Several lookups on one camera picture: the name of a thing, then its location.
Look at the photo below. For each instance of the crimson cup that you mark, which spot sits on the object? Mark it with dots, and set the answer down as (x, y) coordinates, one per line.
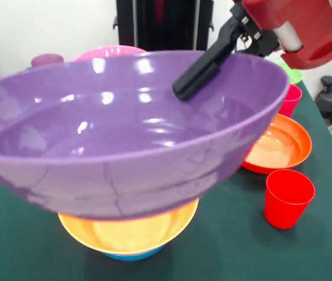
(291, 101)

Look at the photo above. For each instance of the large blue bowl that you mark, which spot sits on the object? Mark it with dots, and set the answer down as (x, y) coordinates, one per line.
(133, 257)

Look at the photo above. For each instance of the red-orange bowl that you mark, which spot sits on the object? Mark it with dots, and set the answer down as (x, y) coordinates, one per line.
(282, 146)

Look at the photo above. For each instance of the purple bowl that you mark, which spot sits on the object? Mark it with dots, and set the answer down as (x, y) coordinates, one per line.
(95, 131)

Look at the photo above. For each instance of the pink bowl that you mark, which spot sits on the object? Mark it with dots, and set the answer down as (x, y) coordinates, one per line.
(110, 52)

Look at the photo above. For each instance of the purple cup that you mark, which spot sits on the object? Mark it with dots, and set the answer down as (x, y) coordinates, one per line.
(47, 60)

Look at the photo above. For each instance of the orange bowl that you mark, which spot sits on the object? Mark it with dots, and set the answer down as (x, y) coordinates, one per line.
(130, 234)

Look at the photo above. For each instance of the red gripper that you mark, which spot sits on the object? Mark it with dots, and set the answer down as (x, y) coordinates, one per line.
(309, 26)

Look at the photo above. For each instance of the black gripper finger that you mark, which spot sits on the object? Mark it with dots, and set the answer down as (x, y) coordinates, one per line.
(203, 73)

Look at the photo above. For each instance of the red cup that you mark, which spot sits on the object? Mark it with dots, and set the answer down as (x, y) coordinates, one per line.
(288, 202)

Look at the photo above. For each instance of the dark green tablecloth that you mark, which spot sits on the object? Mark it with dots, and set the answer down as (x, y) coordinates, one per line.
(242, 248)

